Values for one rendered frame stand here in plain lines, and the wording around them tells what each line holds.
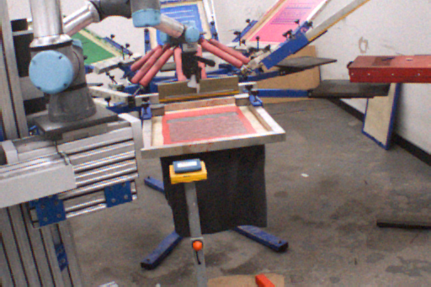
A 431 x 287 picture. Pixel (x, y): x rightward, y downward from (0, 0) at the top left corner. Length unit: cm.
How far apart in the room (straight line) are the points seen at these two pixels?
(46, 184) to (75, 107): 25
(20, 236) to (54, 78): 64
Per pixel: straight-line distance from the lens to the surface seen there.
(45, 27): 129
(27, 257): 175
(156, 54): 327
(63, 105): 143
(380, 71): 277
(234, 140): 197
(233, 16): 668
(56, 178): 133
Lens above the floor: 157
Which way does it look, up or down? 15 degrees down
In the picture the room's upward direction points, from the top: 6 degrees counter-clockwise
